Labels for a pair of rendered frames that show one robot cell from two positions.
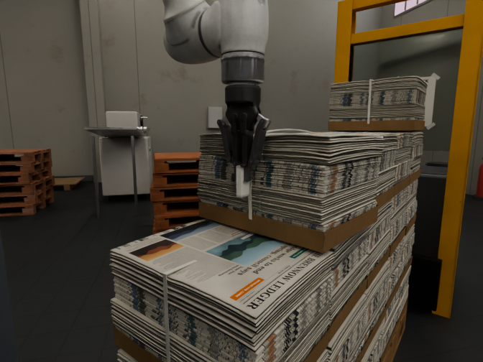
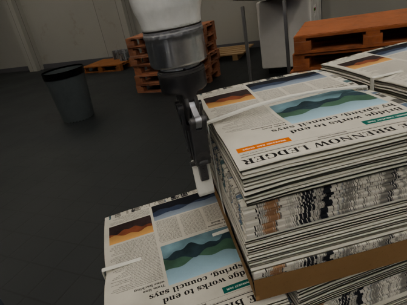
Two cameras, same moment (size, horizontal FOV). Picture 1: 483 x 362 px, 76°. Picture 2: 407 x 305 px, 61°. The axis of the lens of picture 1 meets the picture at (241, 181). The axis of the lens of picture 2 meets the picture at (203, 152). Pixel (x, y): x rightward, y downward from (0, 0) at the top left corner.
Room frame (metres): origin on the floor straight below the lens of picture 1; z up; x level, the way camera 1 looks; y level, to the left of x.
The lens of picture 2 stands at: (0.27, -0.38, 1.27)
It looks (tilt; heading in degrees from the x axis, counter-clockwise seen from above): 25 degrees down; 42
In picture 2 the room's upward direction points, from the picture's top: 11 degrees counter-clockwise
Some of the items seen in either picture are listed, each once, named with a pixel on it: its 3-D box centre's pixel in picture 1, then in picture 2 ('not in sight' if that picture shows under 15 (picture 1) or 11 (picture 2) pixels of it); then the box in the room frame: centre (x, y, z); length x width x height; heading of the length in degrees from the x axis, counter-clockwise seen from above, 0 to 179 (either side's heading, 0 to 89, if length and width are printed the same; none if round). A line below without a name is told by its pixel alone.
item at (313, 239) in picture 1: (323, 218); (321, 234); (0.72, -0.20, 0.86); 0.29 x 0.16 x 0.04; 137
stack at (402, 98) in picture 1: (369, 213); not in sight; (1.54, -0.66, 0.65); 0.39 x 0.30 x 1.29; 53
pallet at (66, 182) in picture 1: (45, 184); (218, 54); (5.63, 3.61, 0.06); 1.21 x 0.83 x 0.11; 104
